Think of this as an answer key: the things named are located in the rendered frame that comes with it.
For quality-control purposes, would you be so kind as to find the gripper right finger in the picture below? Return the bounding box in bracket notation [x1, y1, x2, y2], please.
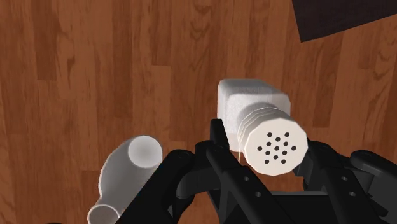
[293, 140, 397, 224]

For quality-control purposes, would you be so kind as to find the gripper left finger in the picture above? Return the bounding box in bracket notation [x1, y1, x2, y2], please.
[116, 118, 295, 224]

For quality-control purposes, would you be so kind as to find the white salt shaker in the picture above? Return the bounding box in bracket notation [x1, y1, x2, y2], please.
[217, 78, 309, 177]

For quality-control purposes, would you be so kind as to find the white vase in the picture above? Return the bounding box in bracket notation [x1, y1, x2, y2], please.
[87, 135, 164, 224]

